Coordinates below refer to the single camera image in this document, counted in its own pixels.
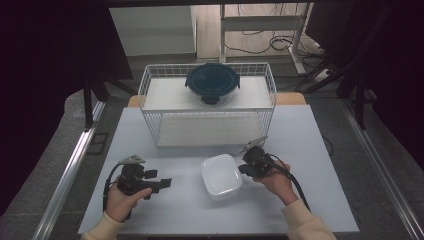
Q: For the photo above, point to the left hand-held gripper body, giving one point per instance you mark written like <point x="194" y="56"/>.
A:
<point x="131" y="181"/>

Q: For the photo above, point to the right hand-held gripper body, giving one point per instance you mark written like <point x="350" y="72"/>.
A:
<point x="258" y="163"/>

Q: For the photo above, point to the white square dish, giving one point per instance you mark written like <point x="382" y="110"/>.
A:
<point x="220" y="176"/>

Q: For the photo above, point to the round container with blue lid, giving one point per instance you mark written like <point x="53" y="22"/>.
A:
<point x="212" y="81"/>

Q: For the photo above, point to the person's left hand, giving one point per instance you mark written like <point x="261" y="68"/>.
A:
<point x="118" y="203"/>

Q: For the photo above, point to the person's right hand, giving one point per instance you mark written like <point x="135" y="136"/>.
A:
<point x="278" y="181"/>

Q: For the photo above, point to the wooden table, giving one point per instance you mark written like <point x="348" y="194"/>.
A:
<point x="290" y="98"/>

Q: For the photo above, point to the black metal stand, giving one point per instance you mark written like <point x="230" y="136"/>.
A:
<point x="88" y="103"/>
<point x="359" y="100"/>

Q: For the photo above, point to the white cabinet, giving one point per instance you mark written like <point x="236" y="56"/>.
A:
<point x="153" y="30"/>

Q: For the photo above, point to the aluminium rail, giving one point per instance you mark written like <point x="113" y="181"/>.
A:
<point x="66" y="176"/>
<point x="383" y="173"/>

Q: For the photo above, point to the white desk frame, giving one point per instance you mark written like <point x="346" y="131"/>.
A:
<point x="260" y="22"/>

